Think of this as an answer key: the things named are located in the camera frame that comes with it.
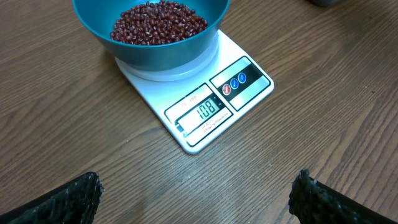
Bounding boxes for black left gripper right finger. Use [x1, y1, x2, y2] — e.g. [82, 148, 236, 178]
[289, 169, 397, 224]

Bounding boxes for blue metal bowl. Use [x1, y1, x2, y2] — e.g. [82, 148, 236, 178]
[72, 0, 230, 71]

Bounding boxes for clear plastic container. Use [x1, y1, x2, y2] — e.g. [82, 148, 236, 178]
[308, 0, 342, 7]

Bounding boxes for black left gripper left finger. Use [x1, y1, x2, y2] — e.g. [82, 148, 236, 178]
[1, 172, 104, 224]

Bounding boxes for white digital kitchen scale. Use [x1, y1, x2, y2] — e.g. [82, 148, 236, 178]
[116, 30, 274, 154]

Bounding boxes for red beans in bowl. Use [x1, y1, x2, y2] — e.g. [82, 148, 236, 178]
[109, 0, 208, 45]

